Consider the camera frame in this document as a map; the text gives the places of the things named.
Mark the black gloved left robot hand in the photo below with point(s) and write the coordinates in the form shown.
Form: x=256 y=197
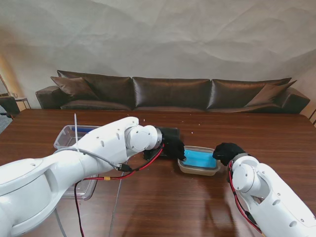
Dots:
x=174 y=146

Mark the white zip tie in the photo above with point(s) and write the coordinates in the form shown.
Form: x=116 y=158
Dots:
x=76 y=130

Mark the brown leather cushion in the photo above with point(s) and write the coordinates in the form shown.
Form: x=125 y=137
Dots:
x=71 y=87
x=269 y=95

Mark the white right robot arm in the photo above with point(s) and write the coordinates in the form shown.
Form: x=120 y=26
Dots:
x=266 y=195

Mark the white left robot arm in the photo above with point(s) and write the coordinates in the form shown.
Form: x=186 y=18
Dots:
x=74 y=160

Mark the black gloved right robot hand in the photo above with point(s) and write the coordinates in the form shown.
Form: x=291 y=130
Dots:
x=227 y=151

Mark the kraft paper food container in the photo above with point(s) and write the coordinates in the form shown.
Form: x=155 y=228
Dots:
x=197 y=171

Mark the dark brown leather sofa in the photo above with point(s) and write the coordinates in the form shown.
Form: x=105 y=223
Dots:
x=170 y=93

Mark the black ribbed plastic tray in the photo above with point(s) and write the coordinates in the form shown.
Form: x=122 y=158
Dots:
x=171 y=132

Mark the black office chair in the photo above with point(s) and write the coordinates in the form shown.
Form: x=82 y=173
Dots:
x=10 y=106

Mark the small side table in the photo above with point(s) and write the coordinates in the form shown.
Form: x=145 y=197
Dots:
x=22 y=100

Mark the clear container with blue clips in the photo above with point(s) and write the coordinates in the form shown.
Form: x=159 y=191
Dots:
x=66 y=137

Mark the clear lid with blue insert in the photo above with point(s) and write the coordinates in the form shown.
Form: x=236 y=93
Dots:
x=200 y=158

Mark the clear lid with blue label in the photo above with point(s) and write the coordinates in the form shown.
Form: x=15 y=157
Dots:
x=84 y=187

